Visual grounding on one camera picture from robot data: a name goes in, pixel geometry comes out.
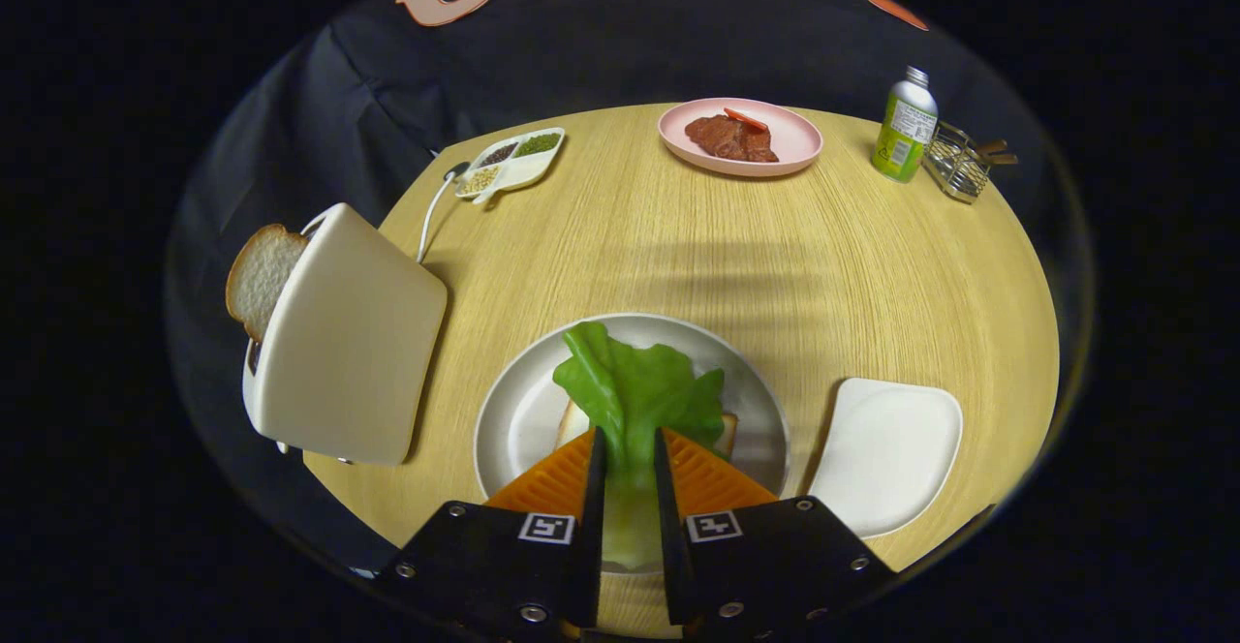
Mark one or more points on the white bread slice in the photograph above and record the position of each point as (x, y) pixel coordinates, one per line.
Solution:
(572, 425)

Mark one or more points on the cream toaster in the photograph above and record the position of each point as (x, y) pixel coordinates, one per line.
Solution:
(349, 343)

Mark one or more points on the green label bottle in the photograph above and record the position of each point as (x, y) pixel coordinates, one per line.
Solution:
(906, 135)

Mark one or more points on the brown meat slice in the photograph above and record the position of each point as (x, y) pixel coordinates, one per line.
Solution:
(727, 139)

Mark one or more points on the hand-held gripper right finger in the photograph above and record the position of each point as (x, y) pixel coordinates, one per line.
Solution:
(668, 536)

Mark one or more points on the round white plate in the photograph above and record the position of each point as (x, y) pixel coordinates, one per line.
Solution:
(513, 420)

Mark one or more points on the toasted bread slice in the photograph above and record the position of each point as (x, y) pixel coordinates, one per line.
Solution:
(260, 275)

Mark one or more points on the pink plate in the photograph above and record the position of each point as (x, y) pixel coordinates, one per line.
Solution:
(799, 139)

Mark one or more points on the square white plate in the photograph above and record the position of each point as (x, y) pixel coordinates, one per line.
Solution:
(886, 454)

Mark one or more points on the green lettuce leaf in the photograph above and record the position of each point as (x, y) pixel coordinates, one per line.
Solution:
(630, 391)

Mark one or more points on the red vegetable slice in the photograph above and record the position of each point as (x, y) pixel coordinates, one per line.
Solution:
(746, 119)

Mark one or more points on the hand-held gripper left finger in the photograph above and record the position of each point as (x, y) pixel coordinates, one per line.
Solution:
(591, 527)

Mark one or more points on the white divided spice dish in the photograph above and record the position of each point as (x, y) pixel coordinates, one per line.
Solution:
(523, 170)

